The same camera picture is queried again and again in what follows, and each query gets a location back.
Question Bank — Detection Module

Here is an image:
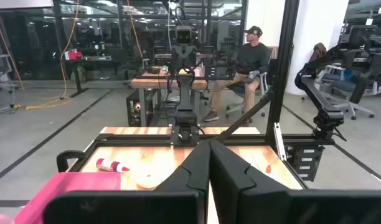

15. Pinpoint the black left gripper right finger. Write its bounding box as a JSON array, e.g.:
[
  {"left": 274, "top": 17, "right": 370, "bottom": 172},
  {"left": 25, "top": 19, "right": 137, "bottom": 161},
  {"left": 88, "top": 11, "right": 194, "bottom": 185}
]
[{"left": 210, "top": 139, "right": 381, "bottom": 224}]

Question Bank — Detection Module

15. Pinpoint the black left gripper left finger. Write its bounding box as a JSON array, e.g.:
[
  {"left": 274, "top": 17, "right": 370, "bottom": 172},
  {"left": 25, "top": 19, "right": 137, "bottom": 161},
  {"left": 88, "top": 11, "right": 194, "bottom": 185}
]
[{"left": 43, "top": 139, "right": 211, "bottom": 224}]

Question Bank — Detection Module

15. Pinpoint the pink frosted donut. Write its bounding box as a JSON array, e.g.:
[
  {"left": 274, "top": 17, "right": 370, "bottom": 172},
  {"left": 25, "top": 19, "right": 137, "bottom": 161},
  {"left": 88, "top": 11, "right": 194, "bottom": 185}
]
[{"left": 131, "top": 170, "right": 166, "bottom": 190}]

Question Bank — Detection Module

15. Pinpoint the wooden workbench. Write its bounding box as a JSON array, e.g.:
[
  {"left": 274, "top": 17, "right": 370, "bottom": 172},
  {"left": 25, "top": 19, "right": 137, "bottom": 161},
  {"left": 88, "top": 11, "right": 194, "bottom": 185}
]
[{"left": 129, "top": 67, "right": 209, "bottom": 127}]

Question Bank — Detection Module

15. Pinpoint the computer tower under workbench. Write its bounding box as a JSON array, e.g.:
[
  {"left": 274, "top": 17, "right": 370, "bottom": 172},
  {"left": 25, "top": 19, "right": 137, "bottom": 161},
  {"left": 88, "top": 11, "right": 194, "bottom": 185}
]
[{"left": 126, "top": 90, "right": 154, "bottom": 127}]

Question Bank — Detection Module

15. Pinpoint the black control box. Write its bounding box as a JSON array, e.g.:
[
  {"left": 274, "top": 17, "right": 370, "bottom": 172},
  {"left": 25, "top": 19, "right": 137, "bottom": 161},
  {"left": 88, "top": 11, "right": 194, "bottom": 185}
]
[{"left": 286, "top": 144, "right": 325, "bottom": 183}]

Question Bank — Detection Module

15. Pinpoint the red plastic tray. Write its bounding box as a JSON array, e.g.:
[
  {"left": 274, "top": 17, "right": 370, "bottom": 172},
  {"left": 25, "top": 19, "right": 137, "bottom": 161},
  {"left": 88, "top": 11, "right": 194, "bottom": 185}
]
[{"left": 14, "top": 172, "right": 121, "bottom": 224}]

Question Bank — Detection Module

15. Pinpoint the office chair of person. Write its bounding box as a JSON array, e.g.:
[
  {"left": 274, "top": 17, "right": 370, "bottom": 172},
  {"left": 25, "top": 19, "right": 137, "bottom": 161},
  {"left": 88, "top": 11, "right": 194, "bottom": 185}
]
[{"left": 224, "top": 46, "right": 274, "bottom": 119}]

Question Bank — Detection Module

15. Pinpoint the person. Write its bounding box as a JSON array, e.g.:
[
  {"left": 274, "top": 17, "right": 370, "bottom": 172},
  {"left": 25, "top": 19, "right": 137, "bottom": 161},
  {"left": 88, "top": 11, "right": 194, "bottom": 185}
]
[{"left": 202, "top": 25, "right": 272, "bottom": 123}]

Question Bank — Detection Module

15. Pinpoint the black desk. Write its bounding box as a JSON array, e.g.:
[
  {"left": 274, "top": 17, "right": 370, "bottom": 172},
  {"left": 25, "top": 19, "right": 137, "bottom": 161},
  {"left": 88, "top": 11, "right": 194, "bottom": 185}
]
[{"left": 64, "top": 55, "right": 123, "bottom": 98}]

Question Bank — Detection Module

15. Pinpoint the red box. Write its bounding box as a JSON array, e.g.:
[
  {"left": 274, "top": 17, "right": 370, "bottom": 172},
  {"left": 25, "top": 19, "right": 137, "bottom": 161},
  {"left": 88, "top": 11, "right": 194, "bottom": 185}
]
[{"left": 64, "top": 49, "right": 83, "bottom": 61}]

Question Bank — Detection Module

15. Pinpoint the white office chair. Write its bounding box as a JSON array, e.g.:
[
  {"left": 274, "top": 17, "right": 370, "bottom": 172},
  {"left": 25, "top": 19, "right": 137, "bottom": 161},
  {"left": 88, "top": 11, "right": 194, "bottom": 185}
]
[{"left": 314, "top": 63, "right": 375, "bottom": 121}]

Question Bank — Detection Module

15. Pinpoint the brown jacket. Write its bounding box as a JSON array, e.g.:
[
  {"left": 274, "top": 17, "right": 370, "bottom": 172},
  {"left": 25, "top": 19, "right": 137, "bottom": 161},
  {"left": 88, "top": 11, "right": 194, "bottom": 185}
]
[{"left": 308, "top": 42, "right": 327, "bottom": 63}]

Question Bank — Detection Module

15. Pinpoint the grey office chair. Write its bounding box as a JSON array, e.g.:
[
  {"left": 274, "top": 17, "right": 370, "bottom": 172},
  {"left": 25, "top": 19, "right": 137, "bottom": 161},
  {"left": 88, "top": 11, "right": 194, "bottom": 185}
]
[{"left": 0, "top": 39, "right": 19, "bottom": 114}]

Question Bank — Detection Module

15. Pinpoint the black aluminium table frame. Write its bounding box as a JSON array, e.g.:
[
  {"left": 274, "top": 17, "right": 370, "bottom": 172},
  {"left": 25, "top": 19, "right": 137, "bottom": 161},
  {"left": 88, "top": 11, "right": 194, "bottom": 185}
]
[{"left": 67, "top": 0, "right": 336, "bottom": 174}]

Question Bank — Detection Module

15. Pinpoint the white metal bracket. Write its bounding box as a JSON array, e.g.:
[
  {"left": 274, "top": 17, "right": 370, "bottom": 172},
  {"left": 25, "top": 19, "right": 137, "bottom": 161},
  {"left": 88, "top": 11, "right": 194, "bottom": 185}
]
[{"left": 273, "top": 123, "right": 287, "bottom": 162}]

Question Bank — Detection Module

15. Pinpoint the black frame handle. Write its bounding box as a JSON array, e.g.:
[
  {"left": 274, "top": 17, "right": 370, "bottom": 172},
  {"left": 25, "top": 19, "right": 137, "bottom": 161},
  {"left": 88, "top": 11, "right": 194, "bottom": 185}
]
[{"left": 56, "top": 150, "right": 86, "bottom": 173}]

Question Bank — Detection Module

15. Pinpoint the yellow cable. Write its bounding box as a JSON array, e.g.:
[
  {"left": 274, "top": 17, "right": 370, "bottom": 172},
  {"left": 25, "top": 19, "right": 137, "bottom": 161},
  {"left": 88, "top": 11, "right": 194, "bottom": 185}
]
[{"left": 24, "top": 0, "right": 81, "bottom": 110}]

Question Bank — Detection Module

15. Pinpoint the orange cable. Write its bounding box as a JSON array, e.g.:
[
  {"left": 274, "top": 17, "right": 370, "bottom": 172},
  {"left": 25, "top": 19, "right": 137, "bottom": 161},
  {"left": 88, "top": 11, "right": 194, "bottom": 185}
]
[{"left": 0, "top": 9, "right": 25, "bottom": 91}]

